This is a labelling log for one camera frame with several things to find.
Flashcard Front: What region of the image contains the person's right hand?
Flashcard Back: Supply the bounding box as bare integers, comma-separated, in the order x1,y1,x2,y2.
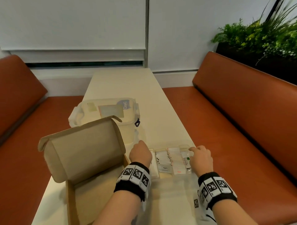
188,145,214,178

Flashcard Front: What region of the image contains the person's left hand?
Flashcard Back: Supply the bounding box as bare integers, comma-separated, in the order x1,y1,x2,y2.
129,140,153,169

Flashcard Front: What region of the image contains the white sachet packets pile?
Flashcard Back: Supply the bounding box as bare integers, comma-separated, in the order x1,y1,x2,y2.
181,152,192,173

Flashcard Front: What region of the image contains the clear compartment tray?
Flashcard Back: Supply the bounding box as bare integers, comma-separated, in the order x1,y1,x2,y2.
148,145,202,225

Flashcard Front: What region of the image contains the brown cardboard box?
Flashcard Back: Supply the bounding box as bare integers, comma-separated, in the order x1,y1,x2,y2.
38,115,130,225

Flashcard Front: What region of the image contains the person's left forearm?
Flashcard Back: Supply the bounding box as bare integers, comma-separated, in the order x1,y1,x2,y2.
92,190,142,225

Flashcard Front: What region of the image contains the person's right forearm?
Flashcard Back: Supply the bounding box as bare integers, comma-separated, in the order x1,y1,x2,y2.
212,200,258,225

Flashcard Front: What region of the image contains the clear lidded plastic container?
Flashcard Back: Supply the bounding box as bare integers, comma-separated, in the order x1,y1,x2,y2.
68,97,141,144

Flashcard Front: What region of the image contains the black planter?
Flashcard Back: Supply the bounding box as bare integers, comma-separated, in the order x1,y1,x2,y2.
216,42,297,85

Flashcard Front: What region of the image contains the green leafy plant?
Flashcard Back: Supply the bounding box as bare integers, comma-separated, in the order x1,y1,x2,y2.
211,0,297,61

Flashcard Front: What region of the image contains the white roller blind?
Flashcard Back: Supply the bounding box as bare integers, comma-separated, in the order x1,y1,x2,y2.
0,0,147,63

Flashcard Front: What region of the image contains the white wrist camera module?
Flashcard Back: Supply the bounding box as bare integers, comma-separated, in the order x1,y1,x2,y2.
194,192,217,225

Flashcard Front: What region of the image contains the grey window frame post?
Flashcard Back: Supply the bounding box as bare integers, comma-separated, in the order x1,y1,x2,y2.
143,0,150,69

